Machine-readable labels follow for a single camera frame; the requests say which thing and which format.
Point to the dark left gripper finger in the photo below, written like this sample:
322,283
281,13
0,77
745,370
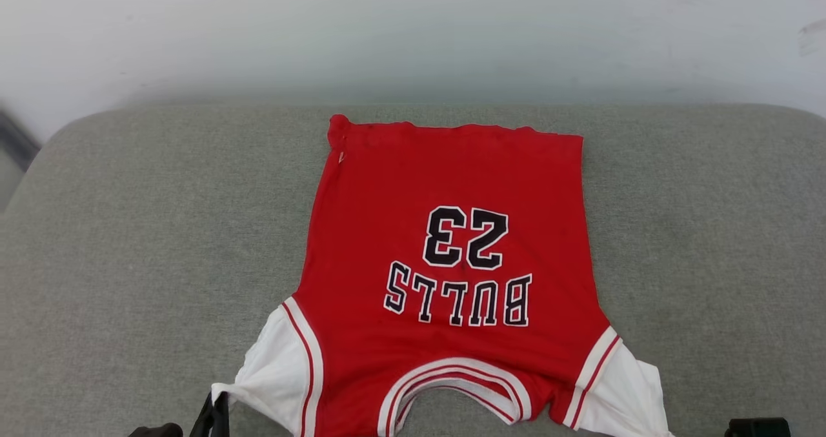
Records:
223,421
201,421

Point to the red basketball jersey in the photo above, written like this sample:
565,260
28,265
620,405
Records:
387,198

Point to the grey fabric sofa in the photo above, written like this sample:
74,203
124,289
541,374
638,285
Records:
129,263

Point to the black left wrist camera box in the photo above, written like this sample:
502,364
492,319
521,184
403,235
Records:
155,431

